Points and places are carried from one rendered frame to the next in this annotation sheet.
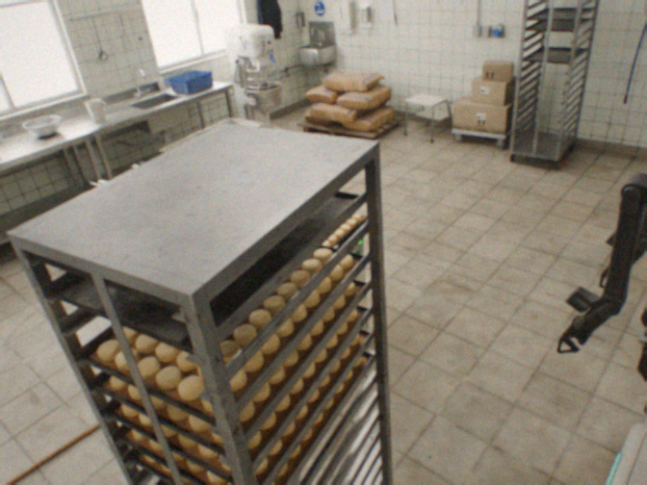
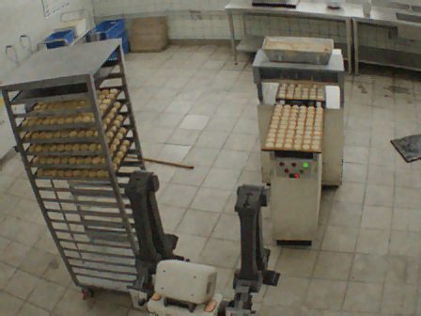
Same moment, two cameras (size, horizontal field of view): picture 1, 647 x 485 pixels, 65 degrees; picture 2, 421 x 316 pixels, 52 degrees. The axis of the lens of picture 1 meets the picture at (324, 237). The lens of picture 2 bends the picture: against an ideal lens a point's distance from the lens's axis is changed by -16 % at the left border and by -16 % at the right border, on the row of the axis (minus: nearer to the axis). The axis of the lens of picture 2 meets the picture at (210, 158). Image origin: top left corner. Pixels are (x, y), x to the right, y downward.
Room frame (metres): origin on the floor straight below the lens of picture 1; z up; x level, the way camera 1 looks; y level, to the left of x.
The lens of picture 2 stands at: (0.89, -2.39, 2.70)
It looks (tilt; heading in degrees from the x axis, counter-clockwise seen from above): 34 degrees down; 70
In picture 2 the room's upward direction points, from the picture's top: 8 degrees counter-clockwise
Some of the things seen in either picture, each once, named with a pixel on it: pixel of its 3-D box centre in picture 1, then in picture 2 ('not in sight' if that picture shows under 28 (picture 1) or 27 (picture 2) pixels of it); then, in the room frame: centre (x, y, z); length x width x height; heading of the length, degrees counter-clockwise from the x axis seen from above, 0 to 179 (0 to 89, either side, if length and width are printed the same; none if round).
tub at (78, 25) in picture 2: not in sight; (70, 28); (1.43, 4.26, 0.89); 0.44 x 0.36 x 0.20; 145
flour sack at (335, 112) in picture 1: (339, 109); not in sight; (6.30, -0.35, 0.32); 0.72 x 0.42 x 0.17; 51
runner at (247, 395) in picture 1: (306, 321); (55, 125); (0.89, 0.06, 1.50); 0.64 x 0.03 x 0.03; 146
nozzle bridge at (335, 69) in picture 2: not in sight; (301, 78); (2.80, 0.56, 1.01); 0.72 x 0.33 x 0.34; 142
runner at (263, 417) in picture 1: (310, 350); (59, 138); (0.89, 0.06, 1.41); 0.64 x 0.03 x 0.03; 146
